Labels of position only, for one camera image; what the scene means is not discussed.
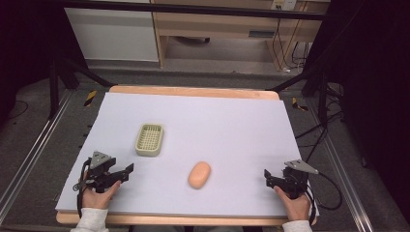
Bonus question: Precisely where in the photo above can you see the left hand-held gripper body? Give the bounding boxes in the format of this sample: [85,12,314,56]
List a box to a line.
[84,150,118,194]

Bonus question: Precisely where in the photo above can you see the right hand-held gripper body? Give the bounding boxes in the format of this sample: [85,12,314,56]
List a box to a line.
[274,159,320,200]

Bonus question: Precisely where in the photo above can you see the person's right hand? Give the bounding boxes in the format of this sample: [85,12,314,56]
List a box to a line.
[274,185,312,222]

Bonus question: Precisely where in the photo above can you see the person's left hand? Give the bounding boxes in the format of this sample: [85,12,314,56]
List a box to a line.
[81,172,123,211]

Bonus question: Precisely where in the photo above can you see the green slotted soap dish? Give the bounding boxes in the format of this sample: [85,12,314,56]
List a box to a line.
[134,123,165,158]

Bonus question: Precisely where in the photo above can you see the orange oval soap bar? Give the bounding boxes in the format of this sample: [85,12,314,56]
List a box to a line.
[188,160,213,190]

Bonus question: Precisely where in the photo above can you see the yellow black floor tape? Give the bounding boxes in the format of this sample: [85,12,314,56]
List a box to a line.
[291,97,309,112]
[83,89,98,108]

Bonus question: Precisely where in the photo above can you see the white table sheet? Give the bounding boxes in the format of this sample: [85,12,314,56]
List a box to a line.
[54,92,321,218]

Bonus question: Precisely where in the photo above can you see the black metal stand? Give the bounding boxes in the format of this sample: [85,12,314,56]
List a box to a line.
[265,69,331,128]
[47,57,116,121]

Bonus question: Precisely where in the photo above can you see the wooden table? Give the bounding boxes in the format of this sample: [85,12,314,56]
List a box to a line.
[55,84,319,227]

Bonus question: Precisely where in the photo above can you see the white cabinet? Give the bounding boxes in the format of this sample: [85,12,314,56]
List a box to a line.
[63,7,161,63]

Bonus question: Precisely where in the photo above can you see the light wooden desk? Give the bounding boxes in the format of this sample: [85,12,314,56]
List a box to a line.
[150,0,331,71]

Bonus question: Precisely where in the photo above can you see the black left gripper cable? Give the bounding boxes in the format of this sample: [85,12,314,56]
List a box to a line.
[73,157,93,219]

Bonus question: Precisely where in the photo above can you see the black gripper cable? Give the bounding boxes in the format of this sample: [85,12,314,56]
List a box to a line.
[303,171,344,226]
[73,157,93,219]

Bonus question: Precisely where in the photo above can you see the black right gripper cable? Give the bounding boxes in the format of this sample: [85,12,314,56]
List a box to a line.
[303,171,344,226]

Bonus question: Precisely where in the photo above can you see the metal floor rail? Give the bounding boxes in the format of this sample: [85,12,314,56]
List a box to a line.
[307,100,375,232]
[0,91,73,223]

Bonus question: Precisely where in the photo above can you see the black floor cables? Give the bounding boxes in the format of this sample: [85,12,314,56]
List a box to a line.
[294,82,346,163]

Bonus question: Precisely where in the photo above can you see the cables under desk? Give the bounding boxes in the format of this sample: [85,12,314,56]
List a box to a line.
[271,18,311,73]

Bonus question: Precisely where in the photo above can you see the white wall outlet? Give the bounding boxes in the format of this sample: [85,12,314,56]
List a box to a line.
[271,0,298,12]

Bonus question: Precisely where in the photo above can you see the black metal frame bar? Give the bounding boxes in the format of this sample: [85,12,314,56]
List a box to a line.
[60,0,327,22]

